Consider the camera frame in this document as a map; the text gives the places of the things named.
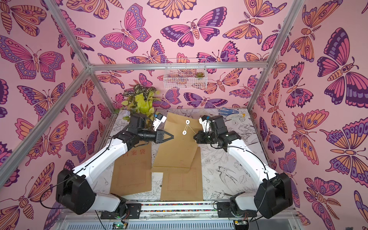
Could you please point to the white wire basket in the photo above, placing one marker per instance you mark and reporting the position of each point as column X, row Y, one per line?
column 180, row 73

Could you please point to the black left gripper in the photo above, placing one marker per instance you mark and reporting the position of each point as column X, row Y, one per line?
column 158, row 136

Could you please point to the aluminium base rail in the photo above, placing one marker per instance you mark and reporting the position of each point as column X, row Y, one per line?
column 204, row 215

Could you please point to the potted green plant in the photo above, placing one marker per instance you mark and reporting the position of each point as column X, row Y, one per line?
column 137, row 100

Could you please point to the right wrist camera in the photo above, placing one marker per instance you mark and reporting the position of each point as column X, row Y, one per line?
column 205, row 122

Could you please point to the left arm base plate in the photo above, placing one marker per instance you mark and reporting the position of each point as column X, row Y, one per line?
column 127, row 211

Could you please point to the left kraft file bag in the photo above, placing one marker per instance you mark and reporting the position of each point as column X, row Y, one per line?
column 132, row 172

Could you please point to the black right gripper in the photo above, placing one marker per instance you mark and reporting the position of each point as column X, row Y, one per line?
column 204, row 137

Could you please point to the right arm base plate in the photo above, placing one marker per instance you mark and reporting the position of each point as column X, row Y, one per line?
column 230, row 210

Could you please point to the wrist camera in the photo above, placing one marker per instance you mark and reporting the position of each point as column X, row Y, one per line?
column 205, row 122
column 158, row 119

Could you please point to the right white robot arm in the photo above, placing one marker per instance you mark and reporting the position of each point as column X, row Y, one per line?
column 274, row 193

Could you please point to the small succulent in basket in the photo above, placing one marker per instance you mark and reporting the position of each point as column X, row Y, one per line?
column 200, row 75

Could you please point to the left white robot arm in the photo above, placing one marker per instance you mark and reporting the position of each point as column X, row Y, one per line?
column 74, row 187

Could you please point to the brown kraft file bag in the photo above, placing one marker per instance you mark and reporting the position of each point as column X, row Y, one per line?
column 176, row 155

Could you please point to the bottom kraft file bag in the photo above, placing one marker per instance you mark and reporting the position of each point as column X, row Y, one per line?
column 184, row 186

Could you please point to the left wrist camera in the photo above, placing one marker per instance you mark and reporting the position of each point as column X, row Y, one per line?
column 158, row 119

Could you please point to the aluminium frame post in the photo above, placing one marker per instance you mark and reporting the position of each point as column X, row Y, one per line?
column 267, row 66

